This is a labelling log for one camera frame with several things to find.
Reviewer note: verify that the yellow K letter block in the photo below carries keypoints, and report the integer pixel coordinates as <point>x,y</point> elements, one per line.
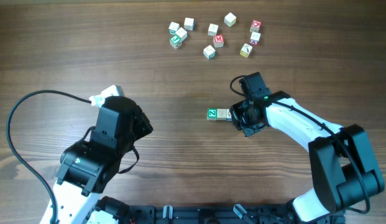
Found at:
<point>246,50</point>

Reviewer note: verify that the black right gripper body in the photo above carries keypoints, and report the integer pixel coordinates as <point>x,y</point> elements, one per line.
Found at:
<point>243,118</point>

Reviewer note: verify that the green V letter block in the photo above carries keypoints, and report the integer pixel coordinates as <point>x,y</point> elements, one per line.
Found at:
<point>173,27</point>

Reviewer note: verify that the green J letter block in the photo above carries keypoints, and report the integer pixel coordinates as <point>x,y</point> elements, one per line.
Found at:
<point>175,41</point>

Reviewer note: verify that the red Q letter block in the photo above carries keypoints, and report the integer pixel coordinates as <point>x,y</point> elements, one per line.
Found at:
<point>255,26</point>

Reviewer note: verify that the white block red A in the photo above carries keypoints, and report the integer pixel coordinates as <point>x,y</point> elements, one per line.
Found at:
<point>254,38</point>

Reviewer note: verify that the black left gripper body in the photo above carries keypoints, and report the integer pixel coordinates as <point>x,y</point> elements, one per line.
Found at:
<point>141,127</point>

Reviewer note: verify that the white yellow-edged block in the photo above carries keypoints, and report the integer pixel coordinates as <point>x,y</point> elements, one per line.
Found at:
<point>182,34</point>

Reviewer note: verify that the red U letter block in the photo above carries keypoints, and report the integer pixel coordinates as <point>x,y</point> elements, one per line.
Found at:
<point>221,114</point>

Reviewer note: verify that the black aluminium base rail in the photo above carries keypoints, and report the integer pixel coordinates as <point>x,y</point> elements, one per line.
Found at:
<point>262,214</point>

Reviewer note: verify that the green Z letter block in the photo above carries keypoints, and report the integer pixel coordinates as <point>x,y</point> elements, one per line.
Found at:
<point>212,114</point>

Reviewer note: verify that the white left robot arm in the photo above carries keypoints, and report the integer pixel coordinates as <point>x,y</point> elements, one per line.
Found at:
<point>86,167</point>

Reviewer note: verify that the red M letter block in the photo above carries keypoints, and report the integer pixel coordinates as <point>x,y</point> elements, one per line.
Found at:
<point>218,41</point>

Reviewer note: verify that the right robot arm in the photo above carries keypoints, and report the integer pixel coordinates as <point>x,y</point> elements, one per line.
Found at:
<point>344,170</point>

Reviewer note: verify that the plain white wooden block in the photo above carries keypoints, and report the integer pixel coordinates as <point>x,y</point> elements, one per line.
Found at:
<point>189,23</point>

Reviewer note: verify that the white block number nine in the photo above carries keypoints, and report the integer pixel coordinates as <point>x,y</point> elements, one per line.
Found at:
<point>209,52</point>

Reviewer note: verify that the white block red drawing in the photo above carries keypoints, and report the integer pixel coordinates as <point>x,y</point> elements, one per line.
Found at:
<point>213,30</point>

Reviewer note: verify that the plain cream wooden block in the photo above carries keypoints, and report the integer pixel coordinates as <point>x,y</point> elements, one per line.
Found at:
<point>230,19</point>

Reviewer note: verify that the blue-sided white block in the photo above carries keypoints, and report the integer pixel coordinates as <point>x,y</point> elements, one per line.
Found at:
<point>228,116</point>

